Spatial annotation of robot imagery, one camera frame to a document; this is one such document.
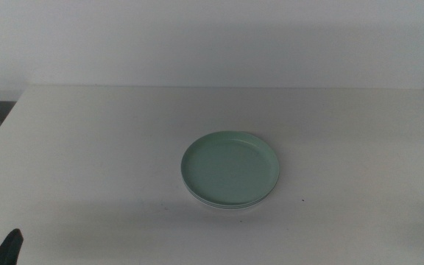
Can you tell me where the grey shallow bowl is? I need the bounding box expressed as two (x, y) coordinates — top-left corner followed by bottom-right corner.
(183, 182), (278, 209)

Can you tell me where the pale green shallow bowl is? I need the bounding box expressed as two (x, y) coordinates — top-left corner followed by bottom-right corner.
(180, 130), (281, 206)

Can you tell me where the white shallow bowl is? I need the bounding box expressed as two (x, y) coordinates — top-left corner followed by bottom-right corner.
(188, 189), (273, 211)

